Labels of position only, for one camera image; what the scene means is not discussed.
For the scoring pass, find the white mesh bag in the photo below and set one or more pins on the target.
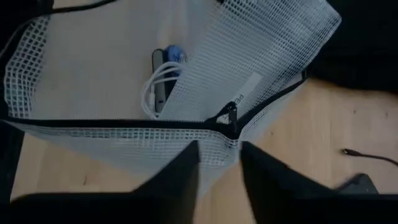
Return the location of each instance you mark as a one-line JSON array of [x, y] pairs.
[[255, 46]]

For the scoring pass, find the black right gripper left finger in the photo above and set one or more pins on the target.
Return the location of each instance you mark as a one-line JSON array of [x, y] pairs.
[[168, 193]]

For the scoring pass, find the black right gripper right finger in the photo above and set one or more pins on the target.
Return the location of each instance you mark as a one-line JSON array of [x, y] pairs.
[[273, 193]]

